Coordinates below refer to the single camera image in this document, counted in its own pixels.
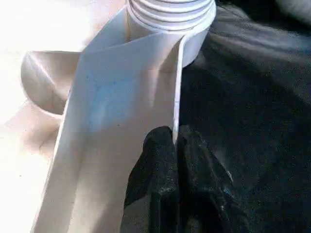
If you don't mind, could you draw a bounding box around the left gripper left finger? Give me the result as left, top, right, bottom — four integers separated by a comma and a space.
121, 126, 180, 233

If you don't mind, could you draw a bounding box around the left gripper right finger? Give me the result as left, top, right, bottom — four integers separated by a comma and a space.
176, 124, 251, 233

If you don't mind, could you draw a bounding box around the black mat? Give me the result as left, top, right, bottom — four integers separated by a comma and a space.
177, 0, 311, 233

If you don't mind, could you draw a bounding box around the white plastic table leg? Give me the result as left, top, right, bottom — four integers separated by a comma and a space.
126, 0, 215, 33

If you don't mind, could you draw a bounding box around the white plastic table top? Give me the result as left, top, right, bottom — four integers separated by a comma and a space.
0, 0, 217, 233

